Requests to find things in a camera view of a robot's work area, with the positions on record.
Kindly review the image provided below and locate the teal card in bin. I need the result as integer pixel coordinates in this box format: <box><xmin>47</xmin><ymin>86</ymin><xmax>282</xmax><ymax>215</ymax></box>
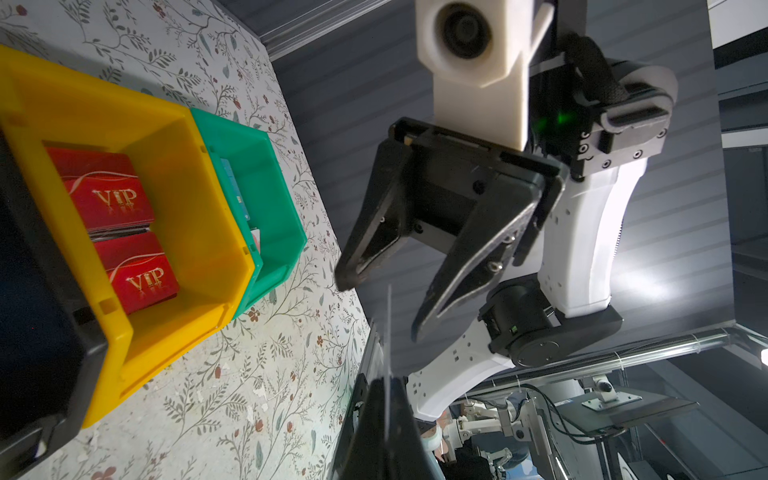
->
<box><xmin>220</xmin><ymin>158</ymin><xmax>250</xmax><ymax>221</ymax></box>

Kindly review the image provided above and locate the green plastic bin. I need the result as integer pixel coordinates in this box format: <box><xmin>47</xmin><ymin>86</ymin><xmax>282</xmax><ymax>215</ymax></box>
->
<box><xmin>191</xmin><ymin>109</ymin><xmax>307</xmax><ymax>315</ymax></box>

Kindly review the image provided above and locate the blue VIP card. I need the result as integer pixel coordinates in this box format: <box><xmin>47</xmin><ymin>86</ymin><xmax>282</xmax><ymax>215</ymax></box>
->
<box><xmin>381</xmin><ymin>284</ymin><xmax>392</xmax><ymax>444</ymax></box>

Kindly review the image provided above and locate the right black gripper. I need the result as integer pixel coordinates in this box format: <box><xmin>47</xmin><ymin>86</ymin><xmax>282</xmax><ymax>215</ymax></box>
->
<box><xmin>334</xmin><ymin>117</ymin><xmax>567</xmax><ymax>342</ymax></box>

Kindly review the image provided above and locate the black plastic bin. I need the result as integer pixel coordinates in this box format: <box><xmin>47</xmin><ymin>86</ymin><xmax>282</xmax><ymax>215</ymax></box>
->
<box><xmin>1</xmin><ymin>142</ymin><xmax>108</xmax><ymax>479</ymax></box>

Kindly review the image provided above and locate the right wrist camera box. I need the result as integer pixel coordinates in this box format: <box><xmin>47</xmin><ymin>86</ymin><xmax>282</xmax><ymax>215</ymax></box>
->
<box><xmin>415</xmin><ymin>0</ymin><xmax>556</xmax><ymax>151</ymax></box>

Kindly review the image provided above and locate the lower red VIP card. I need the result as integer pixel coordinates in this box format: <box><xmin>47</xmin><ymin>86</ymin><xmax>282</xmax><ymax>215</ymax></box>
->
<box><xmin>94</xmin><ymin>231</ymin><xmax>180</xmax><ymax>315</ymax></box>

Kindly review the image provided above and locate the red vip card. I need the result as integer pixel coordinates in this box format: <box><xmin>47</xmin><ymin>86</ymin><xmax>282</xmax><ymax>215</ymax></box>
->
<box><xmin>47</xmin><ymin>148</ymin><xmax>155</xmax><ymax>234</ymax></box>
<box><xmin>94</xmin><ymin>231</ymin><xmax>180</xmax><ymax>315</ymax></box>

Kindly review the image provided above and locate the upper red VIP card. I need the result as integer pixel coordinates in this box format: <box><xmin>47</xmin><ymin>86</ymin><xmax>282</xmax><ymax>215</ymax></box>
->
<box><xmin>47</xmin><ymin>148</ymin><xmax>155</xmax><ymax>234</ymax></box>

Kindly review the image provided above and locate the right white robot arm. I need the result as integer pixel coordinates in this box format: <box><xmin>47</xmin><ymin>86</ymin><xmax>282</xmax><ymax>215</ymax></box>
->
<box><xmin>335</xmin><ymin>34</ymin><xmax>679</xmax><ymax>420</ymax></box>

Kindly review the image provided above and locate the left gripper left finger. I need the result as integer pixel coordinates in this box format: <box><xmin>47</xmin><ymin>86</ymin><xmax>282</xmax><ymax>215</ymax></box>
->
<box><xmin>328</xmin><ymin>373</ymin><xmax>395</xmax><ymax>480</ymax></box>

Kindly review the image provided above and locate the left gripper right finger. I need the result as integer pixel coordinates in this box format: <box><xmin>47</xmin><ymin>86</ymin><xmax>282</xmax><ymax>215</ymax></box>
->
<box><xmin>386</xmin><ymin>377</ymin><xmax>444</xmax><ymax>480</ymax></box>

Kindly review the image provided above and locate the pink card in bin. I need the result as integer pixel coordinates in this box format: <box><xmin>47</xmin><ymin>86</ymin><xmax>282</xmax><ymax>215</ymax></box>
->
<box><xmin>251</xmin><ymin>228</ymin><xmax>261</xmax><ymax>251</ymax></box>

